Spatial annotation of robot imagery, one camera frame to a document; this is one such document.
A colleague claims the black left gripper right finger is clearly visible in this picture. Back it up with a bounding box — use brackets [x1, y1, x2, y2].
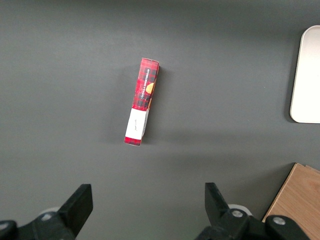
[194, 182, 311, 240]

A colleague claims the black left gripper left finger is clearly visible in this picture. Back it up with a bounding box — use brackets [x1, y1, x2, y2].
[0, 183, 94, 240]

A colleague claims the wooden board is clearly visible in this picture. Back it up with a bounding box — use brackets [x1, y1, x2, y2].
[261, 162, 320, 240]

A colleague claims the red plaid shortbread box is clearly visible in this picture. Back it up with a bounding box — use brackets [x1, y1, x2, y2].
[123, 57, 161, 147]

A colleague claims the beige plastic tray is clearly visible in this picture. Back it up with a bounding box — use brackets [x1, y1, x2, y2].
[289, 24, 320, 124]

